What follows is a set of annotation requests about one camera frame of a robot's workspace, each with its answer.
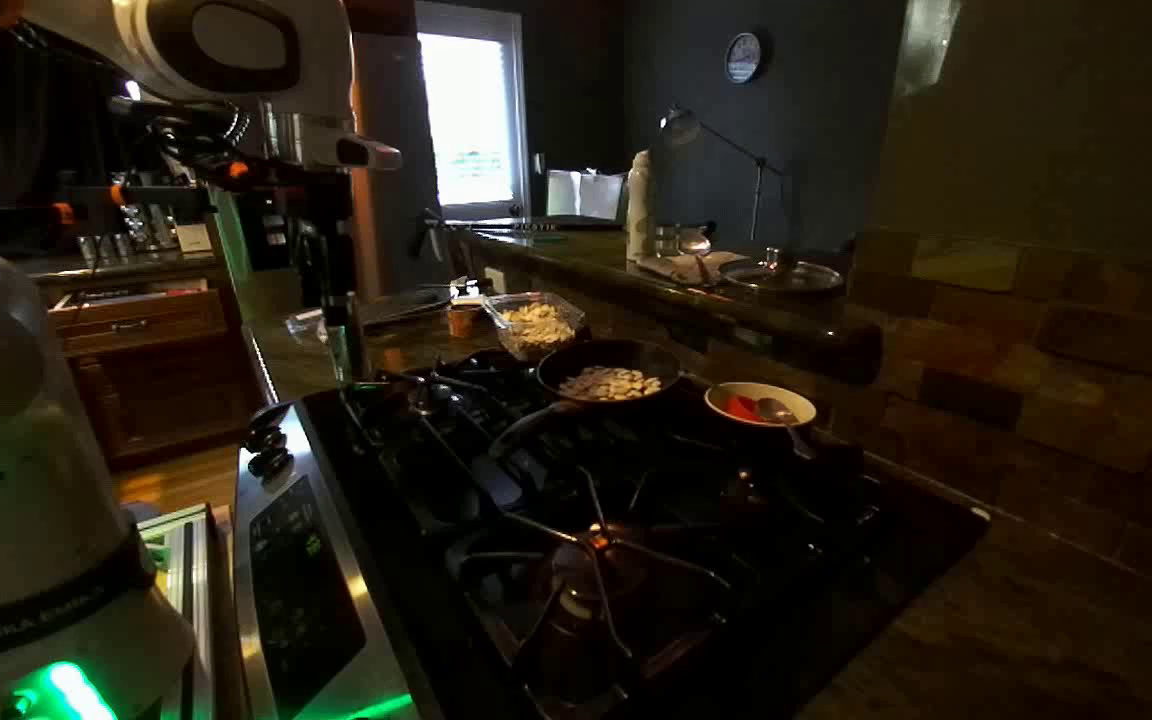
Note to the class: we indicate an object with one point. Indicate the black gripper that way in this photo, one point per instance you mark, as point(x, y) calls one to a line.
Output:
point(322, 225)

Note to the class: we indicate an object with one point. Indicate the black frying pan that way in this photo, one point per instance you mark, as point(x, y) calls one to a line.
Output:
point(603, 417)

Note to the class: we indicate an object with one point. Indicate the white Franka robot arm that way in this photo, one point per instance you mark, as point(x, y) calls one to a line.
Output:
point(19, 467)

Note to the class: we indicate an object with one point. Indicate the clear plastic bowl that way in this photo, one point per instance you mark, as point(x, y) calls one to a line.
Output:
point(537, 326)

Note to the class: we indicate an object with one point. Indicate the small white bowl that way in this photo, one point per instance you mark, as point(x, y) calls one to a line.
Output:
point(790, 405)

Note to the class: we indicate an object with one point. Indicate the stainless steel refrigerator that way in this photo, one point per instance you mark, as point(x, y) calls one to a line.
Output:
point(398, 201)

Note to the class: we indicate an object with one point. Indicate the small shiny glass cup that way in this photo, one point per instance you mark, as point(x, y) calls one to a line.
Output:
point(306, 326)

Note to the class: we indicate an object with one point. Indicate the dark slim bottle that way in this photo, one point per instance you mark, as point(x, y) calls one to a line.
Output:
point(348, 341)

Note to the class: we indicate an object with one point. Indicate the wooden drawer cabinet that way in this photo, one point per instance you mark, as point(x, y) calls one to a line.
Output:
point(148, 361)

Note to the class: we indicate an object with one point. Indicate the pale popcorn heap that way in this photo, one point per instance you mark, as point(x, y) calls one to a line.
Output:
point(537, 326)

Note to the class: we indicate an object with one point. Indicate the white box appliance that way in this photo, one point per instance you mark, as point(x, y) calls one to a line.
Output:
point(583, 192)

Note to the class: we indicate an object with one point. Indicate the white plastic bottle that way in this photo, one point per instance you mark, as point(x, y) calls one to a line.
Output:
point(642, 207)

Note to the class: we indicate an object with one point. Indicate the black desk lamp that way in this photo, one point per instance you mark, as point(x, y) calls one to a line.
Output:
point(757, 164)

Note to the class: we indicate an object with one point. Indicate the black gas stove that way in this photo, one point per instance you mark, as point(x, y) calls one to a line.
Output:
point(628, 562)

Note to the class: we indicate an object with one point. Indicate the red food pieces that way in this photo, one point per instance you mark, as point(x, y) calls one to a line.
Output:
point(748, 405)

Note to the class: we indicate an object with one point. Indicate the black camera on stand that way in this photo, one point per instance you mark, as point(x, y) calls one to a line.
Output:
point(178, 116)

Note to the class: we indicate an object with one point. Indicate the metal robot mount plate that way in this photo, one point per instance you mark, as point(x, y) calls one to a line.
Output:
point(181, 603)

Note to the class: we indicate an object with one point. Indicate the round wall clock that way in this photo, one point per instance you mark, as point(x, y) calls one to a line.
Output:
point(746, 57)

